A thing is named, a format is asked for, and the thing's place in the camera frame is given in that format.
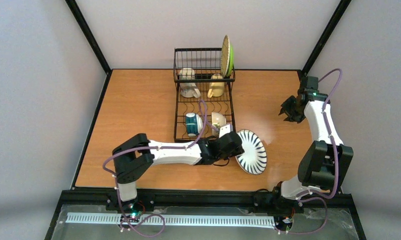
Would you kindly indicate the yellow mug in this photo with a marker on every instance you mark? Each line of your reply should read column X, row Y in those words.
column 216, row 88

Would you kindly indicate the white black striped plate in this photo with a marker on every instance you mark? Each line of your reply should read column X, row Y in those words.
column 254, row 159

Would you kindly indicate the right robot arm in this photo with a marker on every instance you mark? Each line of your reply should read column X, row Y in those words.
column 324, row 166

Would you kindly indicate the white floral mug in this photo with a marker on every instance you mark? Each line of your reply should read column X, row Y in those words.
column 188, row 89

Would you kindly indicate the white bowl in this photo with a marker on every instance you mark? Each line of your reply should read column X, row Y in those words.
column 217, row 121

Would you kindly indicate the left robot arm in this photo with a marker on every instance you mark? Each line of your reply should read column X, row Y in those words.
column 135, row 156

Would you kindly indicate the dark teal spotted bowl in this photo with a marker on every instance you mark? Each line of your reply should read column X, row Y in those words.
column 194, row 124

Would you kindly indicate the black wire dish rack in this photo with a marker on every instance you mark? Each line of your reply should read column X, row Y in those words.
column 205, row 62

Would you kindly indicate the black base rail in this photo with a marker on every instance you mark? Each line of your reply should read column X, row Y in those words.
column 259, row 201

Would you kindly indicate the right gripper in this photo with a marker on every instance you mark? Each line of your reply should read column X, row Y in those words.
column 292, row 109

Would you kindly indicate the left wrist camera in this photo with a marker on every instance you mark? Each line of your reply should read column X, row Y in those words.
column 225, row 129

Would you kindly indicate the white slotted cable duct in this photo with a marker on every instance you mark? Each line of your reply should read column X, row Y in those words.
column 176, row 220

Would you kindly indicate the black enclosure frame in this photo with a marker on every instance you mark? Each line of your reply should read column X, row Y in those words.
column 79, row 17

